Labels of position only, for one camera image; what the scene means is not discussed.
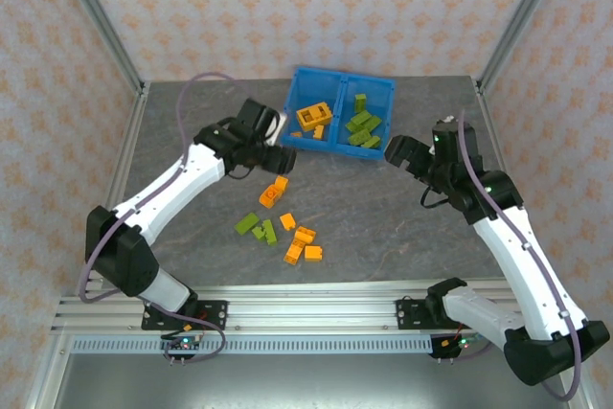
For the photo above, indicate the small circuit board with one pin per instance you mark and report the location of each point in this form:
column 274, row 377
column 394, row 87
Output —
column 462, row 343
column 184, row 344

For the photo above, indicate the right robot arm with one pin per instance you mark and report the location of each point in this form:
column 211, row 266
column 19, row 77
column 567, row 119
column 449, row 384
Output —
column 522, row 284

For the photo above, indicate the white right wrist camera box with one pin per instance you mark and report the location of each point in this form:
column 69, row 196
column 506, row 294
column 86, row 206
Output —
column 447, row 120

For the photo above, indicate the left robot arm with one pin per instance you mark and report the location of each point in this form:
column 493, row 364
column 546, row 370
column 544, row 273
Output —
column 124, row 256

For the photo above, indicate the aluminium corner post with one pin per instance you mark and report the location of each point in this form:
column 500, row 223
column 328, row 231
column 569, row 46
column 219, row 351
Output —
column 522, row 16
column 96, row 11

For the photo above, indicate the grey metal panel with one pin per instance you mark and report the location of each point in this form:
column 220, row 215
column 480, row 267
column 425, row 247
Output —
column 311, row 380

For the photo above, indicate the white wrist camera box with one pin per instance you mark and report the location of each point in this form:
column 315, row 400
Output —
column 447, row 120
column 277, row 130

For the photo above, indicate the long orange lego brick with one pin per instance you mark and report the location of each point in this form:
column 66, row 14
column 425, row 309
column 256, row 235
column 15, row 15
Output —
column 269, row 197

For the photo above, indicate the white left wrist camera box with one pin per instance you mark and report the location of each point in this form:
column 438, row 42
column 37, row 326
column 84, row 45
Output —
column 277, row 130

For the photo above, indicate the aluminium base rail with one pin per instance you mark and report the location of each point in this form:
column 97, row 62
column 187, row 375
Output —
column 311, row 313

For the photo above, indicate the aluminium table side rail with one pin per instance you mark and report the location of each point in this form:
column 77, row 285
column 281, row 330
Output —
column 488, row 117
column 136, row 117

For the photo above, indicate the orange lego window frame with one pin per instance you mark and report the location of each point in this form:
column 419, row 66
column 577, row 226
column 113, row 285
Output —
column 325, row 117

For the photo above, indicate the aluminium lower frame rail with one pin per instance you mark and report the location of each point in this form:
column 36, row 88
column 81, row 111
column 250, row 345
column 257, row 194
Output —
column 48, row 373

